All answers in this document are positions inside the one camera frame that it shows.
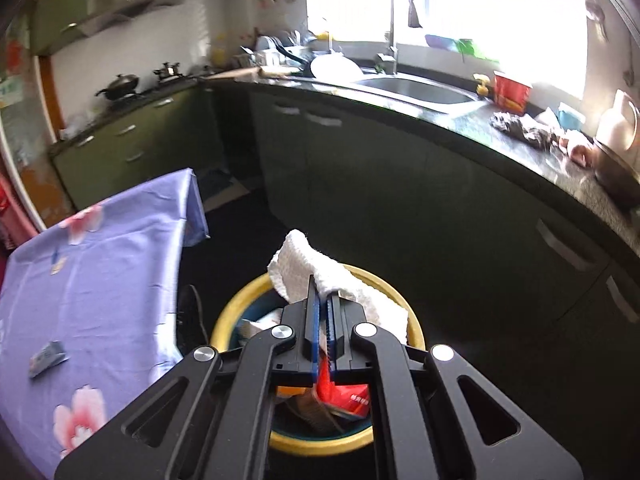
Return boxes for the white paper towel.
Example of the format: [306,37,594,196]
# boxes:
[267,230,409,344]

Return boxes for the yellow rim teal trash bin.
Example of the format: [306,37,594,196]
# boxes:
[209,263,426,458]

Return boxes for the dark kitchen counter cabinet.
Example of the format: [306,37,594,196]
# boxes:
[207,80,639,363]

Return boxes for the red snack wrapper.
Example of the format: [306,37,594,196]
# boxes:
[314,354,370,419]

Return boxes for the purple floral tablecloth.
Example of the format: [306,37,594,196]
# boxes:
[1,169,208,478]

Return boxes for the green lower cabinets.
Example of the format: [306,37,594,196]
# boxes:
[51,82,226,209]

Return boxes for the small white blue tube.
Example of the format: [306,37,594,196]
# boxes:
[28,340,68,379]

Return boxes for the stainless steel sink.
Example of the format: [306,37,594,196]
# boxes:
[357,75,477,105]

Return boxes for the dish rack with dishes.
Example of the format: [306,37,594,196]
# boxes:
[235,36,364,82]

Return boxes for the black gooseneck faucet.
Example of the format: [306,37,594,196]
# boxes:
[375,0,421,75]

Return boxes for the steel pot on stove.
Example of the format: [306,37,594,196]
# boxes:
[153,62,184,84]

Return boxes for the red container on counter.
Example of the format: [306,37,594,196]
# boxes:
[494,70,532,115]

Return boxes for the black wok on stove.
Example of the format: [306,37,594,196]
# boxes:
[96,74,139,101]

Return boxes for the white electric kettle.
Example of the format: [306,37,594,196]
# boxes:
[596,89,639,168]

